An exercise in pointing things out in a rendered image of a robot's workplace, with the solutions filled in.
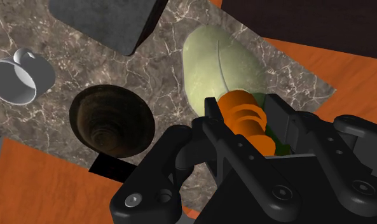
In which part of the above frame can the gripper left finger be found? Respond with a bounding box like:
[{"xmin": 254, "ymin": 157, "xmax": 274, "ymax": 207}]
[{"xmin": 109, "ymin": 97, "xmax": 303, "ymax": 224}]

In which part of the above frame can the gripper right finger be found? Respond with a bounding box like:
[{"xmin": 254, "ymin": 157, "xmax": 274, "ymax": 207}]
[{"xmin": 264, "ymin": 94, "xmax": 377, "ymax": 218}]

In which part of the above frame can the orange carrot with green top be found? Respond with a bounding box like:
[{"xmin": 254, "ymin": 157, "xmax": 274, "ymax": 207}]
[{"xmin": 217, "ymin": 90, "xmax": 293, "ymax": 157}]

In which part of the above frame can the dark brown wooden bowl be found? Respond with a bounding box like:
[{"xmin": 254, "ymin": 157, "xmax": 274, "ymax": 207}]
[{"xmin": 69, "ymin": 84, "xmax": 156, "ymax": 159}]

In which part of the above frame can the pale green leaf-shaped plate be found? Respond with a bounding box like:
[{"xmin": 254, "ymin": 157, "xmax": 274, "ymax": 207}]
[{"xmin": 182, "ymin": 25, "xmax": 270, "ymax": 117}]

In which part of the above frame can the grey mug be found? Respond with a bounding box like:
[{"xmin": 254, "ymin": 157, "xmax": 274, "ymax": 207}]
[{"xmin": 0, "ymin": 47, "xmax": 57, "ymax": 106}]

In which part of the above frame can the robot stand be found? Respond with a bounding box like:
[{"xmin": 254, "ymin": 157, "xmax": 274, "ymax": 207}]
[{"xmin": 48, "ymin": 0, "xmax": 170, "ymax": 57}]

